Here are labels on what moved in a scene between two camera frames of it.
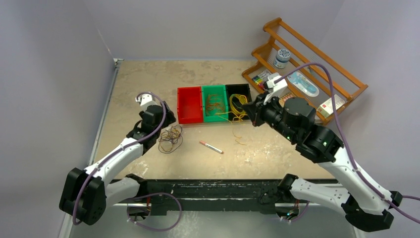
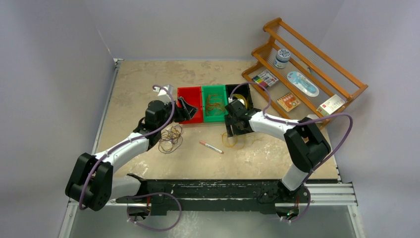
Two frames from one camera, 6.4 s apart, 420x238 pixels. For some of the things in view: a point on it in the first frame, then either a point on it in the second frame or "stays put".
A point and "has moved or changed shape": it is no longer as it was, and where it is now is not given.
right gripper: x=254 y=110 → x=230 y=121
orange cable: x=214 y=103 stays put
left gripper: x=169 y=118 → x=183 y=114
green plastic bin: x=215 y=108 stays put
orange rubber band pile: x=170 y=140 stays put
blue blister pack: x=303 y=84 stays put
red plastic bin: x=189 y=105 stays put
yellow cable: x=234 y=117 has moved or changed shape
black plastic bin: x=240 y=89 stays put
